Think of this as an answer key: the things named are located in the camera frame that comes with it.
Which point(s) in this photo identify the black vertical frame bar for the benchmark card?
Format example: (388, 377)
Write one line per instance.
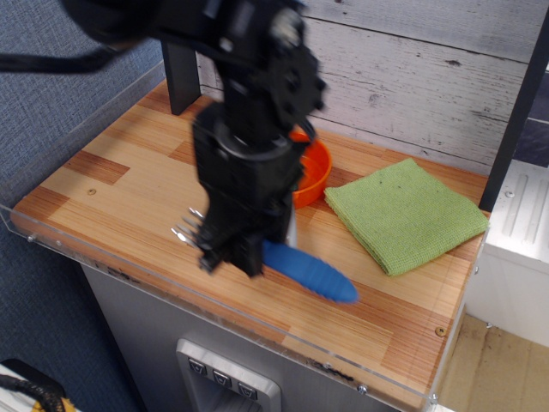
(518, 118)

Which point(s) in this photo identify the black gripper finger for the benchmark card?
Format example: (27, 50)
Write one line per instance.
(247, 254)
(211, 259)

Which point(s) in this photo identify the yellow object bottom left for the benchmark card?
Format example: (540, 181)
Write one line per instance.
(52, 402)

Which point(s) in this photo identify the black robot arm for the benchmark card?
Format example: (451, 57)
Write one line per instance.
(270, 77)

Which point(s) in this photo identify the dark grey post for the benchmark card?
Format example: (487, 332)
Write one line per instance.
(181, 76)

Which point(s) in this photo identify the clear acrylic table guard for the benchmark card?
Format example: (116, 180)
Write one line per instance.
(113, 204)

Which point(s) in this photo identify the white side unit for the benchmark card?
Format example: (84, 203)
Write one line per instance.
(509, 286)

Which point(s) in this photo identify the blue handled metal fork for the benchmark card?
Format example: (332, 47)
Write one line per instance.
(310, 272)

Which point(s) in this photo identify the green folded cloth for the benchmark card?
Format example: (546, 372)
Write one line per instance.
(404, 217)

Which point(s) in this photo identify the grey cabinet with button panel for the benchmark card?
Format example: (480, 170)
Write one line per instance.
(182, 361)

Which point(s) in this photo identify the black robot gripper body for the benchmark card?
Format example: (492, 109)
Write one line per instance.
(249, 187)

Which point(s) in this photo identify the orange toy pot grey handle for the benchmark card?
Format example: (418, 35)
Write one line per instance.
(317, 165)

